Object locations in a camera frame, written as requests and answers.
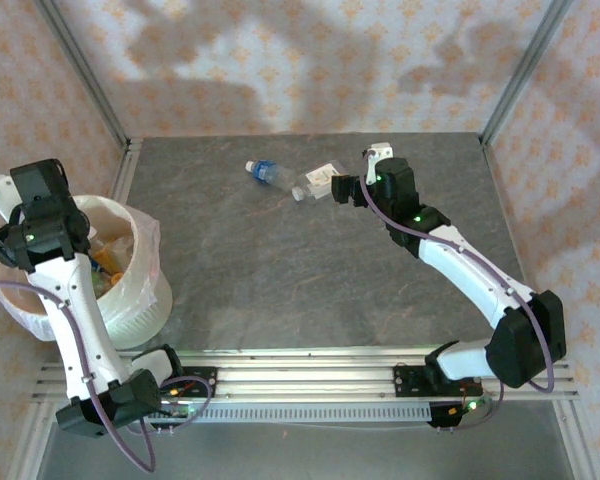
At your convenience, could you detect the bottle white green label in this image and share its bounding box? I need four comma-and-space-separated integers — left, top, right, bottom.
290, 159, 349, 202

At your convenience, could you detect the translucent plastic bin liner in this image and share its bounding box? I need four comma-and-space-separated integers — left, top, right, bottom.
0, 197, 161, 341

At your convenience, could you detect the white plastic waste bin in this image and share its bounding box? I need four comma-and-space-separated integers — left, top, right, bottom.
0, 194, 175, 351

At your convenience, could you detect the blue label water bottle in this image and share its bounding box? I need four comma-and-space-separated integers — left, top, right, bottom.
244, 159, 297, 190

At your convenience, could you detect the grey metal front panel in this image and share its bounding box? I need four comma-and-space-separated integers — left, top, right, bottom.
34, 419, 581, 480

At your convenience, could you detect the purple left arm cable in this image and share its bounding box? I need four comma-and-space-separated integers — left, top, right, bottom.
0, 182, 214, 475

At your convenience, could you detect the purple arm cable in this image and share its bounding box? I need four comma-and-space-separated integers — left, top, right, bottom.
0, 182, 214, 475
358, 148, 556, 432

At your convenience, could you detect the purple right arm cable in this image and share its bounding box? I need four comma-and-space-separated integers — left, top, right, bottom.
358, 148, 556, 432

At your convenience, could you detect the aluminium frame post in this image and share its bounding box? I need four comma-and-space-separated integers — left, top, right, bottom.
479, 0, 576, 147
33, 0, 134, 149

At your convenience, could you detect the aluminium mounting rail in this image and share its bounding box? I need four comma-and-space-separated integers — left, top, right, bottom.
32, 349, 581, 404

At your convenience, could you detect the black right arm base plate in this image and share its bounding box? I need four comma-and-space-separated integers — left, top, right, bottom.
392, 364, 484, 400

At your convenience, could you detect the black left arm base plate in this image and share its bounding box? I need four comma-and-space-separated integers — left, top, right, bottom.
159, 366, 220, 401

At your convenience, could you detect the white slotted cable duct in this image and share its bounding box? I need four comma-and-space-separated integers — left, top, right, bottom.
162, 403, 431, 424

